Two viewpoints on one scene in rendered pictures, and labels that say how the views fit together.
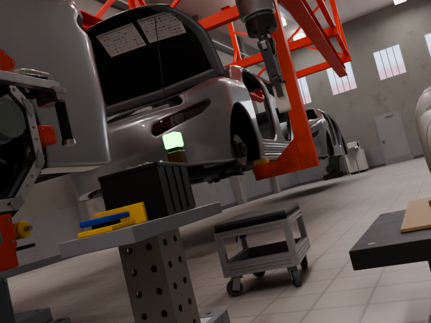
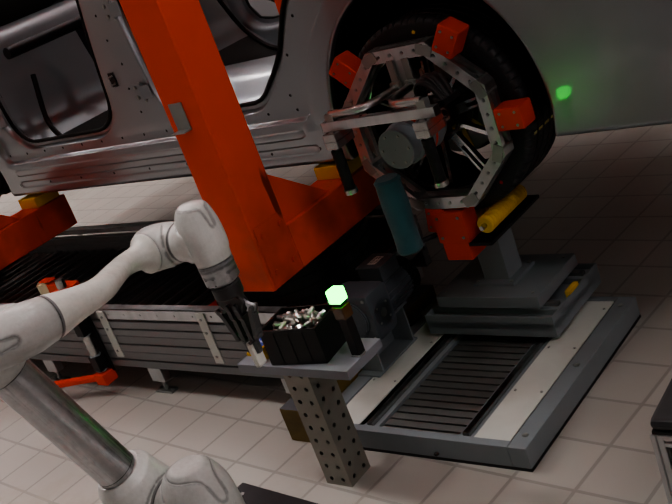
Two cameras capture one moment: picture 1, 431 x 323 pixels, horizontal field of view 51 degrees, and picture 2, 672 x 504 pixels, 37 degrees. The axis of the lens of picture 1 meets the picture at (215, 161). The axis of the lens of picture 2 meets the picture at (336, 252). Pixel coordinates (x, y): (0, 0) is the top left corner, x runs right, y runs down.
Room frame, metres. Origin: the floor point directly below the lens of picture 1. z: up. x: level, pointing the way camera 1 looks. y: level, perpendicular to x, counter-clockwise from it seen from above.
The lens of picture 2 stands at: (2.22, -2.20, 1.68)
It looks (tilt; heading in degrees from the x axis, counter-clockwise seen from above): 20 degrees down; 113
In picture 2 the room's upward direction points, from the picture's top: 21 degrees counter-clockwise
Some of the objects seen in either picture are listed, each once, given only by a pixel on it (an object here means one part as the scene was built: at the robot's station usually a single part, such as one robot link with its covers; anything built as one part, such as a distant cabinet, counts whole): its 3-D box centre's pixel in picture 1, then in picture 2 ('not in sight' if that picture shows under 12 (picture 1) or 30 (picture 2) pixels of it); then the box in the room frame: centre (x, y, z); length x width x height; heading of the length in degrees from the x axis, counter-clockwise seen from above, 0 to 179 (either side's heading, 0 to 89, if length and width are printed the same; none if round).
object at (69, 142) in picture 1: (64, 122); (434, 160); (1.49, 0.46, 0.83); 0.04 x 0.04 x 0.16
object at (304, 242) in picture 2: not in sight; (314, 188); (0.93, 0.90, 0.69); 0.52 x 0.17 x 0.35; 68
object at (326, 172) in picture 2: not in sight; (340, 164); (0.99, 1.06, 0.70); 0.14 x 0.14 x 0.05; 68
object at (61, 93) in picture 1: (50, 97); (429, 124); (1.50, 0.49, 0.93); 0.09 x 0.05 x 0.05; 68
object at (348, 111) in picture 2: not in sight; (360, 91); (1.28, 0.67, 1.03); 0.19 x 0.18 x 0.11; 68
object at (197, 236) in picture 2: not in sight; (197, 232); (1.05, -0.18, 1.00); 0.13 x 0.11 x 0.16; 160
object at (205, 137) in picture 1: (211, 121); not in sight; (6.22, -0.09, 1.49); 4.95 x 1.86 x 1.59; 158
